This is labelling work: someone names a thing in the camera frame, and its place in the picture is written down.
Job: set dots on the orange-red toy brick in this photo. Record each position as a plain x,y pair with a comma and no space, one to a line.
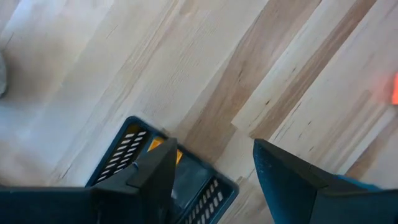
395,88

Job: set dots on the black slotted basket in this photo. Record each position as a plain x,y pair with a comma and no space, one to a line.
192,177

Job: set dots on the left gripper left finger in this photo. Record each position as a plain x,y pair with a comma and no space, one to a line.
140,199

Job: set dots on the yellow toy brick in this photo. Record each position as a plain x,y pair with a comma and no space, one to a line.
154,143

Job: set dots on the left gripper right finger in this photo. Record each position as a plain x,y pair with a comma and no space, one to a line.
295,196

